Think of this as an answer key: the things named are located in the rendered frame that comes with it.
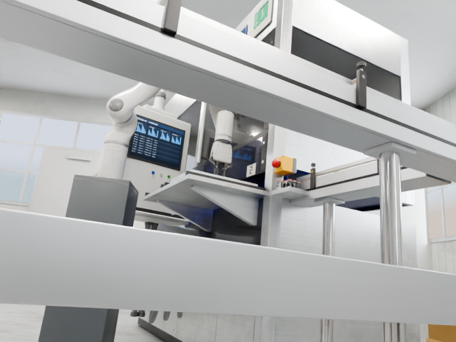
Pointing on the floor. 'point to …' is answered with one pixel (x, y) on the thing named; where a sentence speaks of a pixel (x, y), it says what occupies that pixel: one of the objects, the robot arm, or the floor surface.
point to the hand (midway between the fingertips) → (219, 173)
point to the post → (274, 149)
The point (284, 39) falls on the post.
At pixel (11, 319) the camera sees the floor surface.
